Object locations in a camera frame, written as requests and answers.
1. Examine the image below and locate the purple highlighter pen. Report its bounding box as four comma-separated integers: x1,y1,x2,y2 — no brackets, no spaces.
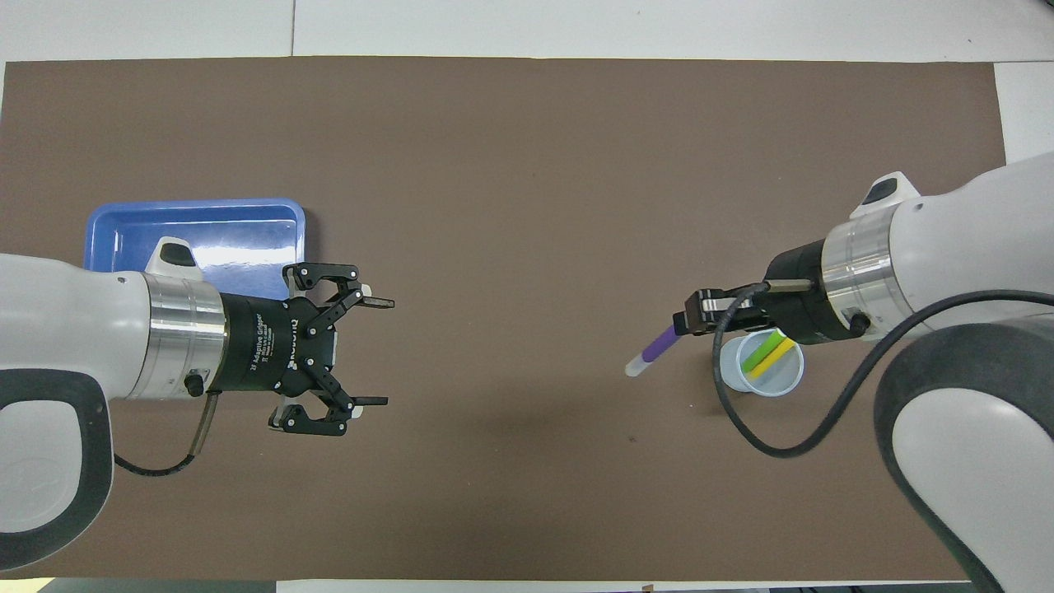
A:
624,324,683,378

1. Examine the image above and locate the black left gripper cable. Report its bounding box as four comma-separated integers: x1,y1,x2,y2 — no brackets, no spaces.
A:
114,390,222,478

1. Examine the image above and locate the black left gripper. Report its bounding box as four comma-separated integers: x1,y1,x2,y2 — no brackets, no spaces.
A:
216,262,396,437

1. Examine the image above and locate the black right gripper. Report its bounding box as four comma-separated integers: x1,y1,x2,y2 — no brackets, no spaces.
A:
673,239,872,347

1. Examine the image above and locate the yellow highlighter pen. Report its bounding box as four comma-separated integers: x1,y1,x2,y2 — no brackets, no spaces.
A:
748,338,798,381

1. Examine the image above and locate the blue plastic tray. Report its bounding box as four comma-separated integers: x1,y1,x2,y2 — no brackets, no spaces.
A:
84,198,307,302

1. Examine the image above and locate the brown table mat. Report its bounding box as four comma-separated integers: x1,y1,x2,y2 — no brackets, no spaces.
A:
0,56,1010,581

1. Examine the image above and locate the translucent plastic cup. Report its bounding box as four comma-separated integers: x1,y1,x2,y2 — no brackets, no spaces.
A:
718,328,805,398

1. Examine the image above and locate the green highlighter pen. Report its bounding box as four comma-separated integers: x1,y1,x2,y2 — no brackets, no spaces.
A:
739,329,789,373

